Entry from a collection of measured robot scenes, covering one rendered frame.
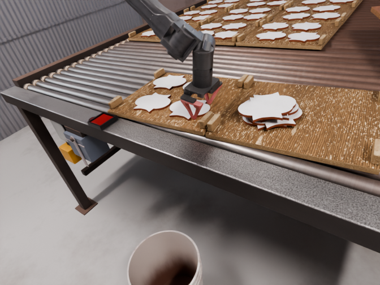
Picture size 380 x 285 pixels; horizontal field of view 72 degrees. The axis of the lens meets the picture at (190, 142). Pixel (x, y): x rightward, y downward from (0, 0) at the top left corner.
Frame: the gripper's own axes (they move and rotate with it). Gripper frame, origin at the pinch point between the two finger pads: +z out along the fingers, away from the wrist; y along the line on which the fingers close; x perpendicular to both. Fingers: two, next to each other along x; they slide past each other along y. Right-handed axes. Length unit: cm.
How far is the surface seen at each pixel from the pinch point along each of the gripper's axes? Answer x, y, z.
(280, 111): -23.5, 0.3, -7.7
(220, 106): -4.5, 4.6, 0.3
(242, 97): -8.6, 12.0, -0.4
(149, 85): 31.4, 11.7, 7.2
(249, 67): 0.1, 40.5, 3.6
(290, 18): 2, 103, 1
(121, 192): 73, 12, 111
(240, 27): 26, 89, 6
